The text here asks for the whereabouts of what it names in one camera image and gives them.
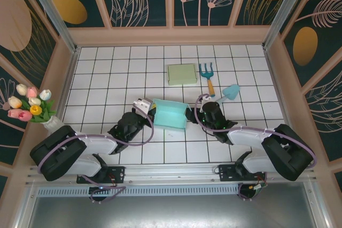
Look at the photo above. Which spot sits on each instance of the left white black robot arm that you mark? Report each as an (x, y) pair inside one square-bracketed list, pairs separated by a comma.
[(57, 153)]

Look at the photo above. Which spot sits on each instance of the light blue toy shovel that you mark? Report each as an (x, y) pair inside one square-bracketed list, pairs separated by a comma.
[(232, 92)]

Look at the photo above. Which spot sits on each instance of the aluminium side strip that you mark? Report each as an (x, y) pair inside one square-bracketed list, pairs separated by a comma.
[(278, 92), (63, 97)]

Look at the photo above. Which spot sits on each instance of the green paper box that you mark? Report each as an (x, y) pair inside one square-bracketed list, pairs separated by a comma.
[(181, 75)]

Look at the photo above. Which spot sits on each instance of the aluminium mounting rail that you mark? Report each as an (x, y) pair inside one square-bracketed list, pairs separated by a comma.
[(171, 172)]

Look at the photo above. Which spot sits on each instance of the white ribbed vase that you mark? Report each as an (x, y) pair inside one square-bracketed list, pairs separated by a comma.
[(52, 124)]

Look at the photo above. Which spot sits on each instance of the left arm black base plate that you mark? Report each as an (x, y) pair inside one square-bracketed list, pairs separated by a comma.
[(119, 174)]

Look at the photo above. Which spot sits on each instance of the artificial tulip bouquet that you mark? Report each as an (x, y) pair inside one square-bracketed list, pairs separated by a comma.
[(34, 109)]

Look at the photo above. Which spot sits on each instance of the light blue paper box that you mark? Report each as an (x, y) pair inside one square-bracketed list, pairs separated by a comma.
[(168, 117)]

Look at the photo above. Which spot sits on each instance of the aluminium corner post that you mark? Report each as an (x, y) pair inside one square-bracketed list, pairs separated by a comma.
[(50, 7), (285, 6)]

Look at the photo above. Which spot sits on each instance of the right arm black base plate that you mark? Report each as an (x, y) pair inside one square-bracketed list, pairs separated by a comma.
[(227, 173)]

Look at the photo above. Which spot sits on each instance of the grey metal sheet tray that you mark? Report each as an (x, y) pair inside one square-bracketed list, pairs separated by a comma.
[(171, 212)]

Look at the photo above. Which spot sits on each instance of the teal toy garden fork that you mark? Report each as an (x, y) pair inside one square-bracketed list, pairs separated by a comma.
[(206, 73)]

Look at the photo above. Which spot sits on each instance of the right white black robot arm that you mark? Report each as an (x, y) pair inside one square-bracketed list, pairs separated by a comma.
[(288, 156)]

